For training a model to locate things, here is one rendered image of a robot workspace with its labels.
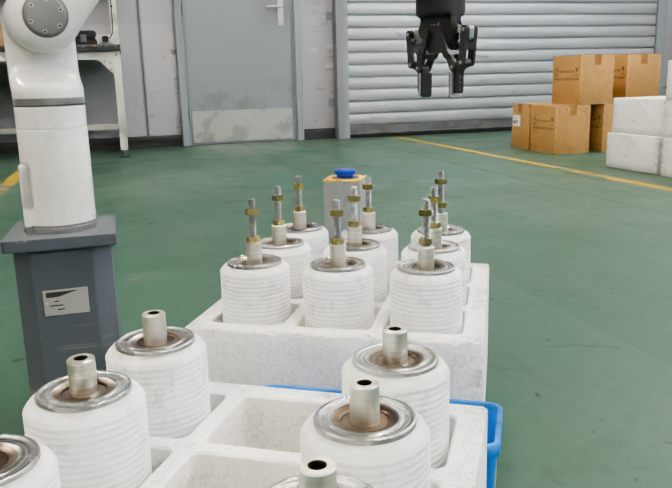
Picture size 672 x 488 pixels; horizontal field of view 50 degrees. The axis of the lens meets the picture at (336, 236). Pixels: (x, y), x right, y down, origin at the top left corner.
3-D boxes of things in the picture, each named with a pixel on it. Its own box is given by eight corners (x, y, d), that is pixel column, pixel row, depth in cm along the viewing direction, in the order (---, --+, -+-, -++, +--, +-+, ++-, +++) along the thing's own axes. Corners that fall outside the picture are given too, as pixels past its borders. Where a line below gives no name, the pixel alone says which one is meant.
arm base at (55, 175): (24, 236, 98) (8, 107, 94) (32, 224, 106) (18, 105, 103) (96, 231, 100) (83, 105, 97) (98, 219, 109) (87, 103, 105)
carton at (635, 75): (658, 101, 464) (661, 53, 458) (625, 102, 459) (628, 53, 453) (629, 100, 493) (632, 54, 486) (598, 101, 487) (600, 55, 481)
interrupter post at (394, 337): (379, 368, 64) (378, 332, 63) (384, 357, 66) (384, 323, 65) (406, 370, 63) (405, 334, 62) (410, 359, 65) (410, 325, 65)
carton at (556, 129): (588, 152, 456) (591, 104, 449) (554, 154, 450) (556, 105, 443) (562, 148, 484) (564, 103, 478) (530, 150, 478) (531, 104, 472)
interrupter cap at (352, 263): (369, 273, 95) (369, 268, 94) (311, 276, 94) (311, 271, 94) (362, 259, 102) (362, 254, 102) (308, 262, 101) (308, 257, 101)
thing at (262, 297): (224, 401, 99) (216, 273, 96) (230, 373, 109) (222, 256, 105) (294, 397, 100) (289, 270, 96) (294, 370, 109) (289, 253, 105)
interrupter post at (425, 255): (415, 272, 95) (415, 247, 94) (418, 267, 97) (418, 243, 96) (433, 273, 94) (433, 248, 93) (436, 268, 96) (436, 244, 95)
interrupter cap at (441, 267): (391, 276, 93) (391, 271, 93) (402, 262, 100) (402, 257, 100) (451, 279, 91) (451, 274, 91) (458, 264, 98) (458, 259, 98)
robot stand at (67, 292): (25, 453, 101) (-1, 242, 95) (37, 409, 115) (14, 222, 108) (134, 437, 105) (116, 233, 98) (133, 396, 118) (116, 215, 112)
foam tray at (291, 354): (192, 451, 100) (183, 327, 96) (276, 349, 137) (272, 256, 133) (480, 478, 92) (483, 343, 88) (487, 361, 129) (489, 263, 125)
